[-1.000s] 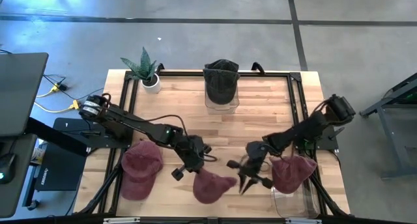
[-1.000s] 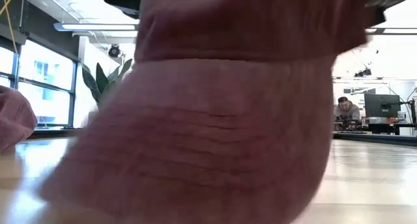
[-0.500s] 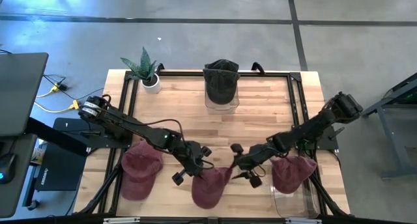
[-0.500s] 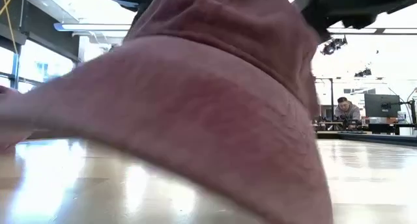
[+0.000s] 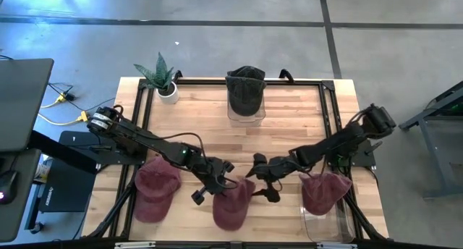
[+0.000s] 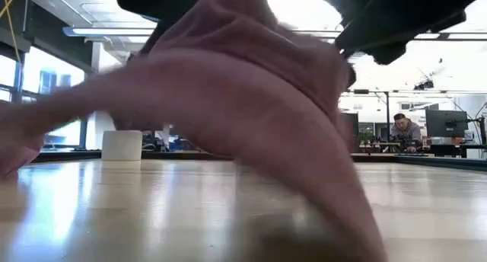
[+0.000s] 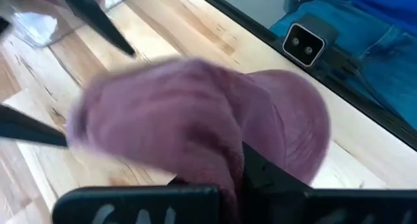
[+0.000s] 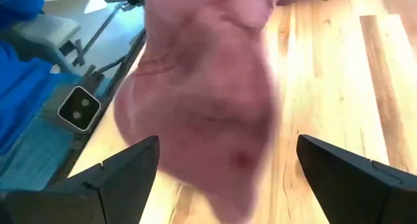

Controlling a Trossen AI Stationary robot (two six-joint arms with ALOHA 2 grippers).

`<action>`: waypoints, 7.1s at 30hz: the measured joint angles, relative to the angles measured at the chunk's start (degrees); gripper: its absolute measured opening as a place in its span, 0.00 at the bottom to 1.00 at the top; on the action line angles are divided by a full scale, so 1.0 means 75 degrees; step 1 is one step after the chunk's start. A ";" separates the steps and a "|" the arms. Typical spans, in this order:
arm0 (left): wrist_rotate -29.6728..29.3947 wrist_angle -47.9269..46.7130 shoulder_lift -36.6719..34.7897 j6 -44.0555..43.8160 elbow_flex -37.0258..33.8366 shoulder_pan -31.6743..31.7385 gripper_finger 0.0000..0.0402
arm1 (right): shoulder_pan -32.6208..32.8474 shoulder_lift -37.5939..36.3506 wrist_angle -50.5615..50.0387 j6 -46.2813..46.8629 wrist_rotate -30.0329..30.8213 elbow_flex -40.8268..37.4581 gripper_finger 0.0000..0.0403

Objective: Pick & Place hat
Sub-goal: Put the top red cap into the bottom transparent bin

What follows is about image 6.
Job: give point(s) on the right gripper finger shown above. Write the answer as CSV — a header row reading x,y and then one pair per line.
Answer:
x,y
380,41

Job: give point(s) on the small black ceiling device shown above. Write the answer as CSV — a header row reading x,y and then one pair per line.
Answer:
x,y
424,85

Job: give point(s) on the black background desk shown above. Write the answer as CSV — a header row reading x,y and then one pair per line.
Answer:
x,y
456,148

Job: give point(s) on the black flat panel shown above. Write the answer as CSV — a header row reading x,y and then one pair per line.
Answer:
x,y
352,132

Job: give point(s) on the white ceiling light fixture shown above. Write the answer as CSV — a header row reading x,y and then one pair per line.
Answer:
x,y
106,31

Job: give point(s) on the black aluminium table frame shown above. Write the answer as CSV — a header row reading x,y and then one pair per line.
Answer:
x,y
182,155

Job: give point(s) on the white plant pot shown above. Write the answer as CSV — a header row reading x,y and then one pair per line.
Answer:
x,y
121,146

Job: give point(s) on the person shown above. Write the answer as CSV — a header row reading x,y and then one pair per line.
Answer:
x,y
407,132

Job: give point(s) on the black computer monitor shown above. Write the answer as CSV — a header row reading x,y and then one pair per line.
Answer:
x,y
437,123

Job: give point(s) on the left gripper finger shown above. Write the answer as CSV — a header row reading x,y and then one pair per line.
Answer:
x,y
150,41

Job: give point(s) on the black metal stand frame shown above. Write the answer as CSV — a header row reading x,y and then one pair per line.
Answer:
x,y
367,91

